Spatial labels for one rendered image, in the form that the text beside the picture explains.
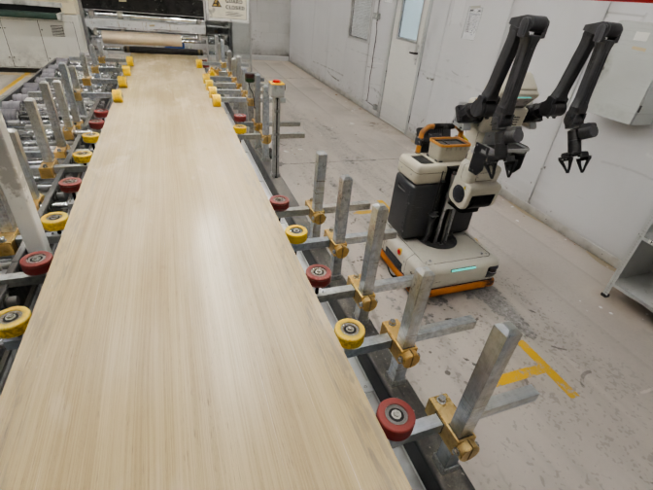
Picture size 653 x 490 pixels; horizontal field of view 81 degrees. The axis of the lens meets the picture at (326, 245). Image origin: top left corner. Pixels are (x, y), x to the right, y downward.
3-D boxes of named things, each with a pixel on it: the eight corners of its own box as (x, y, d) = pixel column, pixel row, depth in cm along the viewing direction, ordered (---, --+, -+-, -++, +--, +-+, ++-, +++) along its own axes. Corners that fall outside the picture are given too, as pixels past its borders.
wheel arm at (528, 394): (525, 392, 100) (531, 382, 98) (534, 403, 98) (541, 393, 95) (375, 439, 86) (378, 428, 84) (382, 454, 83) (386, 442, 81)
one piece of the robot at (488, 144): (462, 167, 213) (473, 128, 201) (501, 165, 222) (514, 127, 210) (480, 179, 200) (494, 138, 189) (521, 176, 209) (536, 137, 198)
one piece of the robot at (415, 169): (381, 235, 284) (403, 122, 238) (443, 228, 301) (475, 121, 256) (403, 262, 258) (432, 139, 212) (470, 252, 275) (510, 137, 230)
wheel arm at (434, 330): (466, 323, 119) (470, 313, 117) (473, 331, 117) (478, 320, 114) (336, 352, 105) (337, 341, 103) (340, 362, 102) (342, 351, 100)
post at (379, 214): (360, 324, 135) (384, 200, 109) (365, 331, 132) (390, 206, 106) (352, 326, 134) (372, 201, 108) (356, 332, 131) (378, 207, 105)
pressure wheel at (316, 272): (314, 310, 119) (317, 281, 113) (298, 297, 124) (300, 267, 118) (333, 300, 124) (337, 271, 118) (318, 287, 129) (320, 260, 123)
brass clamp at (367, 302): (360, 284, 135) (362, 272, 132) (377, 310, 124) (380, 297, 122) (344, 287, 133) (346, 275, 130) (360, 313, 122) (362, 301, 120)
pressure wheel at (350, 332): (348, 374, 100) (354, 344, 94) (325, 358, 104) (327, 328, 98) (365, 357, 106) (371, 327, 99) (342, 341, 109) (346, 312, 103)
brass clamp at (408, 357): (395, 330, 114) (398, 317, 111) (420, 366, 104) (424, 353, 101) (377, 333, 112) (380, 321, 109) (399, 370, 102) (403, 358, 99)
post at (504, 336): (443, 459, 96) (510, 317, 70) (452, 472, 93) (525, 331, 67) (431, 463, 94) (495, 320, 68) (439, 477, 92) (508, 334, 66)
